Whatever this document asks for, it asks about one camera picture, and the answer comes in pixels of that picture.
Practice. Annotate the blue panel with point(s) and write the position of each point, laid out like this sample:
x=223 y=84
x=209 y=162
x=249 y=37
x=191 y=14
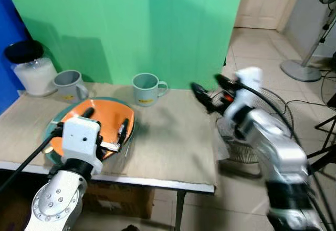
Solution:
x=9 y=58

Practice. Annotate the plain grey mug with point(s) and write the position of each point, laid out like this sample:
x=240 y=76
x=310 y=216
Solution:
x=68 y=84

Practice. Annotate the black metal stand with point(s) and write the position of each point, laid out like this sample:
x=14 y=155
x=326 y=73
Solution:
x=325 y=155

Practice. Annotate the brown cardboard box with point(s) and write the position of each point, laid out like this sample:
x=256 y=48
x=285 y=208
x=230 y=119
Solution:
x=121 y=199

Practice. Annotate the clear jar with black lid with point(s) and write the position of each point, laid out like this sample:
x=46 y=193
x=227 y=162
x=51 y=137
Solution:
x=34 y=73

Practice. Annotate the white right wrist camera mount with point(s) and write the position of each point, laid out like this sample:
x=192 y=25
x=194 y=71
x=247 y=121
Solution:
x=249 y=81

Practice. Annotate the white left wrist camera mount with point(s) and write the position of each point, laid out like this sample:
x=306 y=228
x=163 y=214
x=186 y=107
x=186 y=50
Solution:
x=81 y=136

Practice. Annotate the cream panelled door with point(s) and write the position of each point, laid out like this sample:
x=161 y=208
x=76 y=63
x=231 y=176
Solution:
x=262 y=2

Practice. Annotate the beige tablecloth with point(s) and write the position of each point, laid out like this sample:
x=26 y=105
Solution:
x=173 y=136

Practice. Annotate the green backdrop screen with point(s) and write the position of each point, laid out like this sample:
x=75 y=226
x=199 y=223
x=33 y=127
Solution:
x=131 y=26

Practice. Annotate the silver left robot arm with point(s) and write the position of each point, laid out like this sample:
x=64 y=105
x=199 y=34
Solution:
x=55 y=202

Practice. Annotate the orange plate with teal rim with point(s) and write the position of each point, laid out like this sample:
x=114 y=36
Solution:
x=107 y=116

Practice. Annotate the white metal table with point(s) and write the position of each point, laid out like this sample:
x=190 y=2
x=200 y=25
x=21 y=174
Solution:
x=157 y=184

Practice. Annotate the grey pedestal fan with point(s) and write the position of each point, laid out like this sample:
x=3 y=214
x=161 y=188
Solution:
x=300 y=69

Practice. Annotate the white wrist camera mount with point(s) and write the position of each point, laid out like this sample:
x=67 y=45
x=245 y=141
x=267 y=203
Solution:
x=81 y=136
x=249 y=81

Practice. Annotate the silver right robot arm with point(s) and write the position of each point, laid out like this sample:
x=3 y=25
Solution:
x=278 y=157

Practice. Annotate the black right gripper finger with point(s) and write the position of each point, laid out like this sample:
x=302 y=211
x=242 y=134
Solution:
x=200 y=95
x=223 y=81

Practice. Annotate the grey mug with yellow label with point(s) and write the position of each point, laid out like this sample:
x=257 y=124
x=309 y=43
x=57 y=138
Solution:
x=144 y=89

